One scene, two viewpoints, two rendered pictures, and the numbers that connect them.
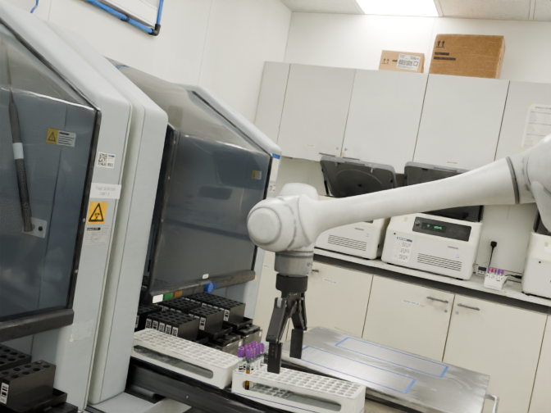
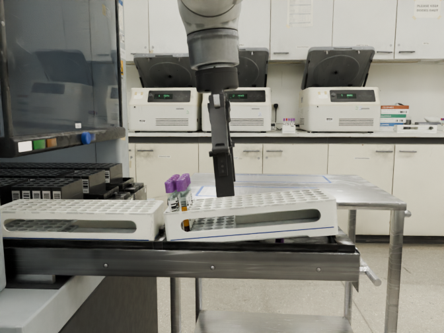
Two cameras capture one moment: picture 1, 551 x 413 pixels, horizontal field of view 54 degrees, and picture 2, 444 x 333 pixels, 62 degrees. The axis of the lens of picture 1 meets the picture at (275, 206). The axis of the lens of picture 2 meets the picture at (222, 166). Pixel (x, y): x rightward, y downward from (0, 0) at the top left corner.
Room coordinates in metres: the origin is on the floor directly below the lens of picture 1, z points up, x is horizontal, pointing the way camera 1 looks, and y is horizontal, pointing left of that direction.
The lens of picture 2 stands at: (0.62, 0.16, 1.03)
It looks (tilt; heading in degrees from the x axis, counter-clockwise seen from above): 8 degrees down; 340
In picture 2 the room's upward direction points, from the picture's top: straight up
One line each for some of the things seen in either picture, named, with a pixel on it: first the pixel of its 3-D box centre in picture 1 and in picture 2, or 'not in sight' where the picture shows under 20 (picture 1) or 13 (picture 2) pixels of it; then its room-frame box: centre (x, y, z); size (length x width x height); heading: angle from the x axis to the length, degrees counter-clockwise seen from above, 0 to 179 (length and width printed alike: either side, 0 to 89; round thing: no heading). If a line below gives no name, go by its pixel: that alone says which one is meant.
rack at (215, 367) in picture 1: (182, 358); (81, 221); (1.36, 0.17, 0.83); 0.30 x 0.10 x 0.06; 67
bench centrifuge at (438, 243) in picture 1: (438, 218); (236, 91); (3.65, -1.10, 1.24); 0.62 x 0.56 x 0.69; 157
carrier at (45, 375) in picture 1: (28, 386); not in sight; (1.02, 0.41, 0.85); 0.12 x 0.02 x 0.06; 157
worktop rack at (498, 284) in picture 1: (496, 281); (288, 128); (3.29, -1.41, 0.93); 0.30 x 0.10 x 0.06; 151
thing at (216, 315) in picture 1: (211, 321); (94, 184); (1.67, 0.14, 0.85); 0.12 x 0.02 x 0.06; 156
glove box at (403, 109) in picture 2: not in sight; (392, 108); (3.24, -2.43, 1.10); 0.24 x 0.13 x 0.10; 65
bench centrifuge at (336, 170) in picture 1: (354, 206); (169, 94); (3.87, -0.56, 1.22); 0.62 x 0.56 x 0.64; 155
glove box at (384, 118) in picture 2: not in sight; (389, 118); (3.25, -2.41, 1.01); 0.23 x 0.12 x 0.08; 66
